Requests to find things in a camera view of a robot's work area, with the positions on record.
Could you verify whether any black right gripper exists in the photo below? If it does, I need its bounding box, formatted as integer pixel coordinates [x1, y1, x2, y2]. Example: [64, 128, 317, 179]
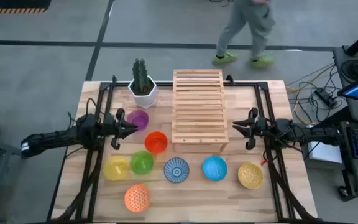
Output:
[232, 108, 269, 151]

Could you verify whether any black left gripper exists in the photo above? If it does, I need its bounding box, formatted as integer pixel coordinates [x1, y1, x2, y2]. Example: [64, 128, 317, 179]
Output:
[103, 108, 139, 151]

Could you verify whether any purple plastic bowl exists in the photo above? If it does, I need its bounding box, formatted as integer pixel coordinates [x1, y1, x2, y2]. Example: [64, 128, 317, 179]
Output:
[126, 109, 150, 132]

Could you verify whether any red plastic bowl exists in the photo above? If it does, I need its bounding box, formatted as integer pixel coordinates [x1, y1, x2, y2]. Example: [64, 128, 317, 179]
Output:
[144, 131, 168, 155]

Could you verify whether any yellow patterned ceramic bowl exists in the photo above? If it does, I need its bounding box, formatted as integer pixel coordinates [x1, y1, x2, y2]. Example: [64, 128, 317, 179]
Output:
[237, 162, 264, 190]

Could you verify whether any dark blue patterned ceramic bowl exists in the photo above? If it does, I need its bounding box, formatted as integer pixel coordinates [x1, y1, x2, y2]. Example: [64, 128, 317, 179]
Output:
[163, 157, 190, 184]

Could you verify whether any orange patterned ceramic bowl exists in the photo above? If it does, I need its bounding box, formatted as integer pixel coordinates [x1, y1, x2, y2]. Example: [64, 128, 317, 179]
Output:
[124, 184, 152, 213]

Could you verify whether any slatted wooden shelf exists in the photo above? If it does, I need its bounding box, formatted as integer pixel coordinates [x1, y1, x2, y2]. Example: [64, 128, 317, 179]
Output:
[170, 68, 229, 153]

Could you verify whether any white hexagonal plant pot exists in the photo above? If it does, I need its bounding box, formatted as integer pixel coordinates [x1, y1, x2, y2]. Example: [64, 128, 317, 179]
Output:
[127, 75, 157, 109]

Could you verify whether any green plastic bowl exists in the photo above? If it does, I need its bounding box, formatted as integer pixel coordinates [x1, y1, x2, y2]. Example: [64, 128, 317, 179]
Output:
[129, 150, 155, 175]

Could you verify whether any green cactus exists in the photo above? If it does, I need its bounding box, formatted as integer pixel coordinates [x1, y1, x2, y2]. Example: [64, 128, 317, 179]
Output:
[132, 58, 150, 96]

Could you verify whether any white paper sheet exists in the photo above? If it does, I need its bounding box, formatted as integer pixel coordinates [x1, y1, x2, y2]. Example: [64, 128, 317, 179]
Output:
[308, 141, 343, 164]

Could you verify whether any black power strip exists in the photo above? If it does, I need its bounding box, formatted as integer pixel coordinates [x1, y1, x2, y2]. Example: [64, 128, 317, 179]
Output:
[314, 88, 338, 108]

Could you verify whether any person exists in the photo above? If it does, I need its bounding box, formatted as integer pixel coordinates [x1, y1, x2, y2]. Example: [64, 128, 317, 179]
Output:
[211, 0, 276, 70]

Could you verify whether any black yellow hazard striped mat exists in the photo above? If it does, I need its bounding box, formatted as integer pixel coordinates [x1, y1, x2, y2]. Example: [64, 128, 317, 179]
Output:
[0, 0, 52, 15]

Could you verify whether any yellow cable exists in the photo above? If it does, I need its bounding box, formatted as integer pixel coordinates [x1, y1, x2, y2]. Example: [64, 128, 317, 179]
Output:
[286, 63, 337, 125]

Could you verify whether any black metal frame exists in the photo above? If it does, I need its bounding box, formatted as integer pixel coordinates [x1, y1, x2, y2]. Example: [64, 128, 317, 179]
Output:
[47, 74, 326, 224]

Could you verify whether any coiled black cable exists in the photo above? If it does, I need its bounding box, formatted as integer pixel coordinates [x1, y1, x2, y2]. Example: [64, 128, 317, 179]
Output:
[340, 58, 358, 82]

